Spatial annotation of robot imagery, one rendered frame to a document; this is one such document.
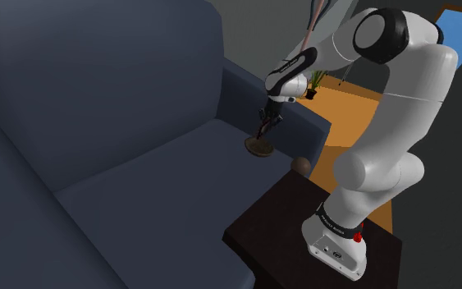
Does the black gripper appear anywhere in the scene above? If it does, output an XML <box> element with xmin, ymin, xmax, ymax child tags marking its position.
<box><xmin>255</xmin><ymin>98</ymin><xmax>284</xmax><ymax>140</ymax></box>

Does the brown round plate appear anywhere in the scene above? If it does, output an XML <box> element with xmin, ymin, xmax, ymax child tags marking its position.
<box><xmin>244</xmin><ymin>136</ymin><xmax>275</xmax><ymax>158</ymax></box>

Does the brown ball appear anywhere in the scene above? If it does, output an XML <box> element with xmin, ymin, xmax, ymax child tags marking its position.
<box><xmin>290</xmin><ymin>156</ymin><xmax>312</xmax><ymax>177</ymax></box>

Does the green potted plant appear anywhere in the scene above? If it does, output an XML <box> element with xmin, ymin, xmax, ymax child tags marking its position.
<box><xmin>304</xmin><ymin>70</ymin><xmax>328</xmax><ymax>101</ymax></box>

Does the dark robot stand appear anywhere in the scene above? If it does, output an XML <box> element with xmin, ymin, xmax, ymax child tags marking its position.
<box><xmin>222</xmin><ymin>169</ymin><xmax>403</xmax><ymax>289</ymax></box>

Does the dark blue sofa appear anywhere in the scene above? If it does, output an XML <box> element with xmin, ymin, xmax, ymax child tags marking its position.
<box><xmin>0</xmin><ymin>0</ymin><xmax>332</xmax><ymax>289</ymax></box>

